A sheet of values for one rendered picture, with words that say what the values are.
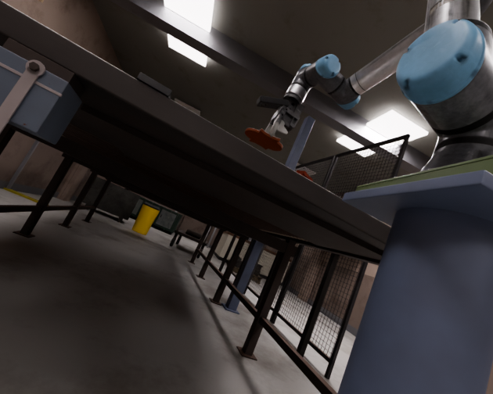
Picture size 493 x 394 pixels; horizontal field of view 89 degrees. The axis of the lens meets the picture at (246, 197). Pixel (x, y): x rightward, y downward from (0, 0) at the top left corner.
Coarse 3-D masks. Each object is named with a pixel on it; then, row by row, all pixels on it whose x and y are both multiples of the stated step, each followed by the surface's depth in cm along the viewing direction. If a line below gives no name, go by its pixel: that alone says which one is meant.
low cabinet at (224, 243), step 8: (224, 232) 792; (224, 240) 754; (216, 248) 824; (224, 248) 722; (232, 248) 728; (264, 248) 747; (216, 256) 769; (224, 256) 720; (240, 256) 731; (264, 256) 748; (264, 264) 745; (288, 264) 762
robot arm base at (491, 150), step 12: (444, 144) 47; (456, 144) 44; (468, 144) 43; (480, 144) 42; (492, 144) 42; (432, 156) 49; (444, 156) 44; (456, 156) 43; (468, 156) 42; (480, 156) 41; (432, 168) 44
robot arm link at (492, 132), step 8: (480, 120) 42; (488, 120) 42; (432, 128) 49; (464, 128) 44; (472, 128) 43; (480, 128) 43; (488, 128) 42; (440, 136) 49; (448, 136) 47; (456, 136) 45; (480, 136) 43; (488, 136) 42
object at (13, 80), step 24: (0, 48) 46; (24, 48) 49; (0, 72) 46; (24, 72) 47; (48, 72) 49; (0, 96) 46; (24, 96) 47; (48, 96) 49; (72, 96) 54; (0, 120) 45; (24, 120) 47; (48, 120) 49
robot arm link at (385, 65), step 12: (480, 0) 60; (492, 0) 61; (480, 12) 63; (408, 36) 74; (396, 48) 76; (372, 60) 83; (384, 60) 79; (396, 60) 77; (360, 72) 86; (372, 72) 83; (384, 72) 81; (348, 84) 89; (360, 84) 87; (372, 84) 86; (336, 96) 92; (348, 96) 91; (360, 96) 94; (348, 108) 95
